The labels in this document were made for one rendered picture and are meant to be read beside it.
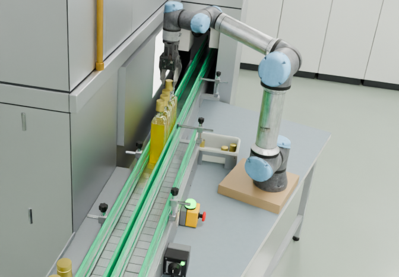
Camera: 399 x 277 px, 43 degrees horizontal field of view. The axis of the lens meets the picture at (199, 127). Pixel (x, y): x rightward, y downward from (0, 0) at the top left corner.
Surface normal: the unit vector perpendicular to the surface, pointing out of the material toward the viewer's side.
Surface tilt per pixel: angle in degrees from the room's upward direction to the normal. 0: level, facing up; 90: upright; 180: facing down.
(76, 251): 0
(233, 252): 0
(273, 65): 83
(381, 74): 90
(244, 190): 0
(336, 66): 90
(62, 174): 90
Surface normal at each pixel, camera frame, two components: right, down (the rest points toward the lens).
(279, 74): -0.53, 0.22
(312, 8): -0.15, 0.43
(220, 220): 0.09, -0.89
